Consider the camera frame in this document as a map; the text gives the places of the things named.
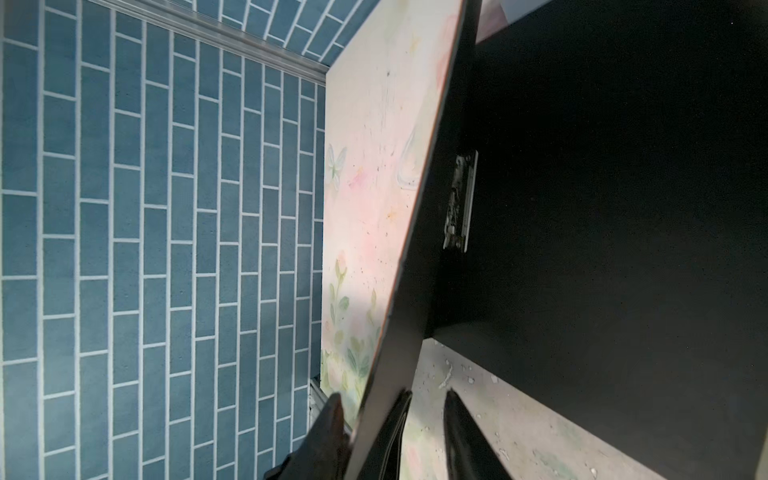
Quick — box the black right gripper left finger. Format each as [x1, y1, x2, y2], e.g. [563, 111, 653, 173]
[263, 390, 412, 479]

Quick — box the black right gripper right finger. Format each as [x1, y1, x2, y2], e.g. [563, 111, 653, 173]
[443, 389, 512, 480]

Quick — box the orange file folder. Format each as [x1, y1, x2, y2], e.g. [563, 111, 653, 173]
[348, 1, 767, 479]

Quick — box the metal folder clip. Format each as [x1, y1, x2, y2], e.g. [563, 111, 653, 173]
[443, 150, 479, 253]

